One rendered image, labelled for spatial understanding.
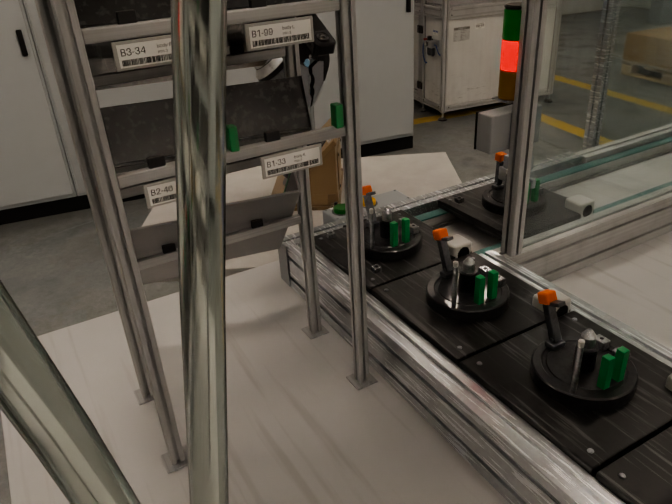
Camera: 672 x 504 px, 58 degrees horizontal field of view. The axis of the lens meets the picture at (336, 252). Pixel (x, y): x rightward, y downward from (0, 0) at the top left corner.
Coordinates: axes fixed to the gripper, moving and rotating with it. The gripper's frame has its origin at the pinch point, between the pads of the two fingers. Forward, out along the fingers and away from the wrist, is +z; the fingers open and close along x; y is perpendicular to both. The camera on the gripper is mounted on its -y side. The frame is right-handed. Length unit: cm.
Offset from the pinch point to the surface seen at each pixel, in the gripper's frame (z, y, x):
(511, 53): -10.7, -32.9, -21.9
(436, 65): 80, 304, -272
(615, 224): 29, -36, -53
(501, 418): 28, -67, 9
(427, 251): 26.3, -26.7, -9.7
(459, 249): 25.1, -31.4, -13.8
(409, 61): 58, 248, -204
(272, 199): 5.5, -29.4, 22.8
